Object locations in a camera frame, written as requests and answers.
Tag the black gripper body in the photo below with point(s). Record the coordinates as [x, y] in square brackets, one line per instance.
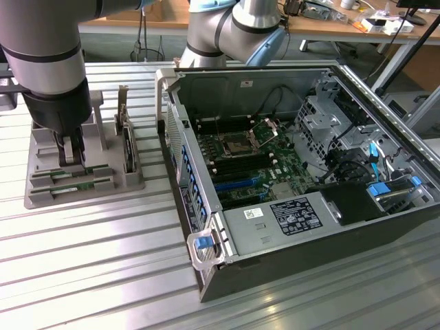
[58, 113]

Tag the silver disk bay cage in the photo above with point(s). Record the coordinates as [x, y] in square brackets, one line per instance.
[319, 120]

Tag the white mug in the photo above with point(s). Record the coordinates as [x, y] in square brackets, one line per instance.
[346, 4]

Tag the green RAM stick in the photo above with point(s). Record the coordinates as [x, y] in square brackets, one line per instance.
[94, 169]
[82, 187]

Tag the grey power supply unit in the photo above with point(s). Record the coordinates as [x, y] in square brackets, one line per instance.
[247, 237]

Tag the CPU socket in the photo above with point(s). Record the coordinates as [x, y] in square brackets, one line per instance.
[235, 146]

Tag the cluttered wooden desk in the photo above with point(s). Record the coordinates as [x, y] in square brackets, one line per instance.
[319, 25]

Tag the grey equipment box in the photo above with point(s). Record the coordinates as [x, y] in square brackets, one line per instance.
[405, 103]

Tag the small blue tab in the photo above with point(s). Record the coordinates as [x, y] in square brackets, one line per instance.
[416, 181]

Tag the aluminium profile rail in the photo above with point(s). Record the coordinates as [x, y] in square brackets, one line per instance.
[374, 98]

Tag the black plastic shroud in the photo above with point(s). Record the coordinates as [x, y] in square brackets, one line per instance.
[347, 203]

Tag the silver chipset heatsink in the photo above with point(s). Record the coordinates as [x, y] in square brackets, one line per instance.
[282, 192]

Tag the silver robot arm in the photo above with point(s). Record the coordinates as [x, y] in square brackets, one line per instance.
[41, 51]

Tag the black tripod pole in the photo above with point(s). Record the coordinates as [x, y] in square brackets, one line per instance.
[412, 51]

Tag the grey desk device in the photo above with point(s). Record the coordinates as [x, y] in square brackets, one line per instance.
[318, 13]

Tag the long black expansion slot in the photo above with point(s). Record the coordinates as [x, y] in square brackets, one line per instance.
[230, 177]
[240, 200]

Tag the open black PC case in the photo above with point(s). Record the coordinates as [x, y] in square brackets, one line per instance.
[275, 268]

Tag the blue expansion slot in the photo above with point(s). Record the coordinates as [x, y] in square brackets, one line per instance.
[233, 185]

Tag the white box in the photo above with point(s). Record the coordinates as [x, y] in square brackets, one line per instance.
[395, 27]

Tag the cardboard box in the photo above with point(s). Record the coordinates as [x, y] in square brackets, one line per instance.
[154, 13]

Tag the green Dell motherboard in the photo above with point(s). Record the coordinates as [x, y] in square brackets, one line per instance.
[285, 161]

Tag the black monitor with stand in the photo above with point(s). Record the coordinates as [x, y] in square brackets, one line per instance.
[414, 19]

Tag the grey parts rack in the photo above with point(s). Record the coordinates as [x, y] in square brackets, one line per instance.
[103, 185]

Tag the blue release latch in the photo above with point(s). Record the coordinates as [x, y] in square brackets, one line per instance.
[201, 243]

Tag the black RAM slot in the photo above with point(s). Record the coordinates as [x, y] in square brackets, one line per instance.
[227, 123]
[240, 157]
[227, 119]
[240, 161]
[242, 164]
[227, 126]
[244, 168]

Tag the thin locking lever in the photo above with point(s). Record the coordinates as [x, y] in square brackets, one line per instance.
[217, 125]

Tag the black graphics card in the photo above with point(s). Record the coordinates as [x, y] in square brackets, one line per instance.
[129, 148]

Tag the metal socket cover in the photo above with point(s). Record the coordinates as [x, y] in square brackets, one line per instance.
[264, 132]

